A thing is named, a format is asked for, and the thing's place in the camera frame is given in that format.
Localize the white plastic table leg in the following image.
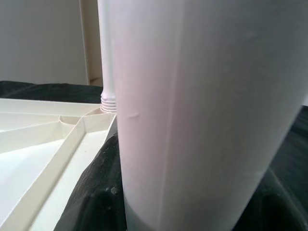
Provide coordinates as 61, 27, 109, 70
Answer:
111, 0, 308, 231
97, 0, 118, 113

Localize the white plastic table top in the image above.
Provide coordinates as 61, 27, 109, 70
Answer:
0, 97, 118, 231

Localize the black cloth table cover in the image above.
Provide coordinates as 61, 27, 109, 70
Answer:
0, 80, 308, 231

